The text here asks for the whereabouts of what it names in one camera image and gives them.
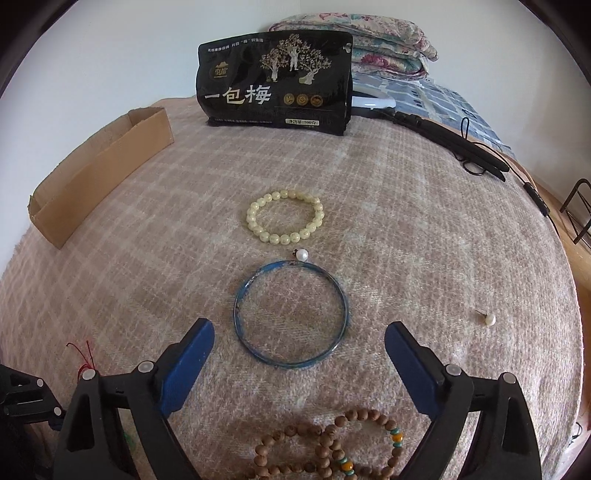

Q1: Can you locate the cream bead bracelet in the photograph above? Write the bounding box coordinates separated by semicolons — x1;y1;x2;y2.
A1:
245;188;326;245

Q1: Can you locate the black cable with switch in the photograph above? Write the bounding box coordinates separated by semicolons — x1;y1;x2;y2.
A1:
454;115;560;232

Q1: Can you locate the small pearl earring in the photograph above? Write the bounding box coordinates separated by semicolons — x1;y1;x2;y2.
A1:
477;310;497;327

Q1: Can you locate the folded floral quilt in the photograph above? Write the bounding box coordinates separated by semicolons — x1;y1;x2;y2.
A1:
270;12;439;79

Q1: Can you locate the open cardboard box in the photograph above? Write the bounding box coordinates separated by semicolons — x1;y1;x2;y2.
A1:
27;107;174;249

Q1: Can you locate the pearl charm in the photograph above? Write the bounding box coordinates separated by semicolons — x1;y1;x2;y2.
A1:
294;248;310;262

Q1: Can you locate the black snack bag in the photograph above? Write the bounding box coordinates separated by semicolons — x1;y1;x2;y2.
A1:
195;30;353;136

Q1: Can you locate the red string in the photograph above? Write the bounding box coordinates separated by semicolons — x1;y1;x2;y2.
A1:
65;339;96;372

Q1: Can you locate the black clothes rack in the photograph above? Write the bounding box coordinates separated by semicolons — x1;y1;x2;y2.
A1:
559;178;590;248

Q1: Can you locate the blue checked bed sheet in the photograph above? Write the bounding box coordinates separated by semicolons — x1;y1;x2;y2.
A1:
353;73;516;159

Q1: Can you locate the brown wooden bead necklace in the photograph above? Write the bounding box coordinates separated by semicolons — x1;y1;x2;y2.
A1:
239;407;408;480

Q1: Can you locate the white ring light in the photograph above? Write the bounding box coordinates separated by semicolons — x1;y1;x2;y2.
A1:
351;91;397;117

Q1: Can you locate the blue bangle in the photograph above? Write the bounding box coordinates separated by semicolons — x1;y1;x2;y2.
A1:
231;260;351;370

